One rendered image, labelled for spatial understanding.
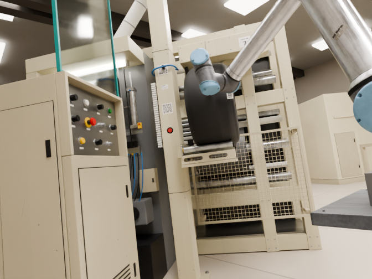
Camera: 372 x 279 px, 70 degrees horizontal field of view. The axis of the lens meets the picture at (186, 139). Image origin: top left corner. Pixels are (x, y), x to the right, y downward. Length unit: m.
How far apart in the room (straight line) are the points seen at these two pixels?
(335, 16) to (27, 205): 1.34
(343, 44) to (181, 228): 1.46
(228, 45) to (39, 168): 1.62
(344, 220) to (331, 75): 9.30
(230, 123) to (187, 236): 0.82
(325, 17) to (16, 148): 1.29
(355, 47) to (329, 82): 9.19
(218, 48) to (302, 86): 8.35
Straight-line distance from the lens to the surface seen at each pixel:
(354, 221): 0.91
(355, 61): 0.91
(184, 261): 1.97
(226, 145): 1.73
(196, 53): 1.32
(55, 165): 1.25
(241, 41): 2.25
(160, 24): 2.14
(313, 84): 10.30
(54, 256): 1.31
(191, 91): 1.68
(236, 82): 1.36
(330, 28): 0.96
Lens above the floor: 0.79
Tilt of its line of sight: 6 degrees up
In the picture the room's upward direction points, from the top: 7 degrees counter-clockwise
